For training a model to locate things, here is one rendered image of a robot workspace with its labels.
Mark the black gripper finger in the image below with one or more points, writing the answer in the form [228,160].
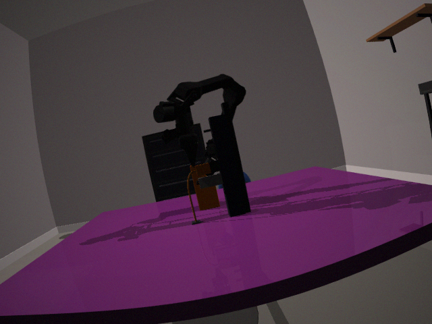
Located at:
[191,151]

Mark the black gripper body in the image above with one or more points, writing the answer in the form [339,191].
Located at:
[186,128]

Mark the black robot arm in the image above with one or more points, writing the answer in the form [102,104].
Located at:
[190,92]

